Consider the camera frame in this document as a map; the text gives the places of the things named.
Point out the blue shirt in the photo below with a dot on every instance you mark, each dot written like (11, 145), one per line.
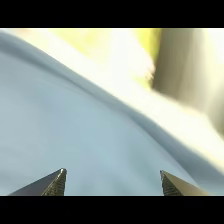
(76, 133)

